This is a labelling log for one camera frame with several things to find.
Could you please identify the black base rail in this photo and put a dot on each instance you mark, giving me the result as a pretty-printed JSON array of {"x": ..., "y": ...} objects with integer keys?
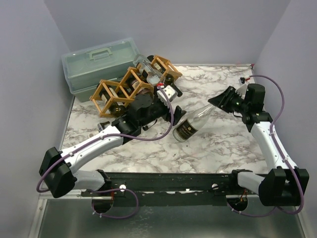
[{"x": 154, "y": 189}]

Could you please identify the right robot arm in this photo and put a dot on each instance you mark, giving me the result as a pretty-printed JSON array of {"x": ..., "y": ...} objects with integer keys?
[{"x": 285, "y": 183}]

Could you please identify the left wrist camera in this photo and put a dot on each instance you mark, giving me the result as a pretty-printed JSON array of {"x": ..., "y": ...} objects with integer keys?
[{"x": 166, "y": 92}]

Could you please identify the wine bottle in rack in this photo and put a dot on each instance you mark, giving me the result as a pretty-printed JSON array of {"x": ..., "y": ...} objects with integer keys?
[{"x": 133, "y": 83}]

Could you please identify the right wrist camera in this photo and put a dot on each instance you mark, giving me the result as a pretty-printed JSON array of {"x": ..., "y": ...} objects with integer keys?
[{"x": 243, "y": 82}]

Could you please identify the wooden wine rack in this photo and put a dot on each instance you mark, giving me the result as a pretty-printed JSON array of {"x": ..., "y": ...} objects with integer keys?
[{"x": 112, "y": 98}]

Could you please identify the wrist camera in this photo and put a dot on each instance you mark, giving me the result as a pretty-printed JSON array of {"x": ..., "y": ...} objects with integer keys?
[
  {"x": 166, "y": 92},
  {"x": 243, "y": 82}
]

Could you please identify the clear square liquor bottle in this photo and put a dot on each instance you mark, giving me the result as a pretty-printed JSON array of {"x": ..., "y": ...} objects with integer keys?
[{"x": 151, "y": 74}]

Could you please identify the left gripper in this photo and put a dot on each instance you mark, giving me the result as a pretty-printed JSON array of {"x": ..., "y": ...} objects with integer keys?
[{"x": 178, "y": 113}]

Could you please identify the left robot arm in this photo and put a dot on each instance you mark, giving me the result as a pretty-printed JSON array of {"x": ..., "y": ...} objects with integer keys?
[{"x": 61, "y": 170}]

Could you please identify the green plastic toolbox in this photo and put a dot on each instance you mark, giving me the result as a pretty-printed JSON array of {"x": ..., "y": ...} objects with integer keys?
[{"x": 83, "y": 69}]

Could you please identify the clear glass bottle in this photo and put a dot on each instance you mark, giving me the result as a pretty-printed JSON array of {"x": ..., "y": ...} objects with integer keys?
[{"x": 193, "y": 123}]

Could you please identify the green bottle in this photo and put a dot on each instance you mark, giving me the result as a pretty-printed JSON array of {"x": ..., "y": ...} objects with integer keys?
[
  {"x": 115, "y": 109},
  {"x": 169, "y": 80}
]

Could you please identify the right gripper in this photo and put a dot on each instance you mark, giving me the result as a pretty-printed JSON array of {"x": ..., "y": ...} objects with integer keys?
[{"x": 233, "y": 100}]

